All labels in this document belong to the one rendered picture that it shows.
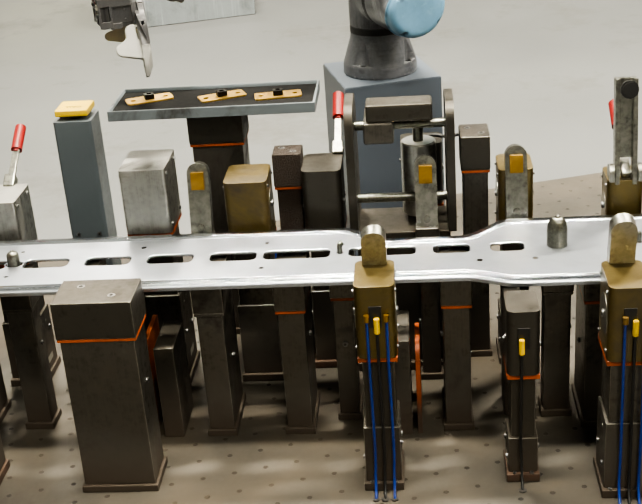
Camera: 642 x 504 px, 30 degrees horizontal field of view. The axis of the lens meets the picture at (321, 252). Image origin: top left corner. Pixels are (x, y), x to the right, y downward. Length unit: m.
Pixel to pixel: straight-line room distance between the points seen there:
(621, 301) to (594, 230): 0.30
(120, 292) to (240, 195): 0.33
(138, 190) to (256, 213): 0.20
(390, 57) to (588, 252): 0.73
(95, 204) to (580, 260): 0.91
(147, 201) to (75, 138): 0.25
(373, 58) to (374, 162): 0.21
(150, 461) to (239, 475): 0.14
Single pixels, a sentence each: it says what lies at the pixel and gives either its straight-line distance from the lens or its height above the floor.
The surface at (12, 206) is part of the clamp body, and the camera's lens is 2.10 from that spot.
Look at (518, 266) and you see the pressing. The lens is 1.83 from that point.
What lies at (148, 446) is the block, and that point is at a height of 0.78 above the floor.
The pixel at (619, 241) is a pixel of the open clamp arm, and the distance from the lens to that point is 1.72.
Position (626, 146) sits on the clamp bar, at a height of 1.10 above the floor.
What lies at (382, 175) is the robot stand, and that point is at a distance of 2.46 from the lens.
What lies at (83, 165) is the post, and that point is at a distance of 2.24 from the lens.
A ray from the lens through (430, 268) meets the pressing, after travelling 1.83.
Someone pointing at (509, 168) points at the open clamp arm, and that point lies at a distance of 2.01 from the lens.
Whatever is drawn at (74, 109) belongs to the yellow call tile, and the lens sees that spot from 2.21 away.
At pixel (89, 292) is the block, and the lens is 1.79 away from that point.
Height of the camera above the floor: 1.79
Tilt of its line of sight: 24 degrees down
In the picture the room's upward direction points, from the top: 4 degrees counter-clockwise
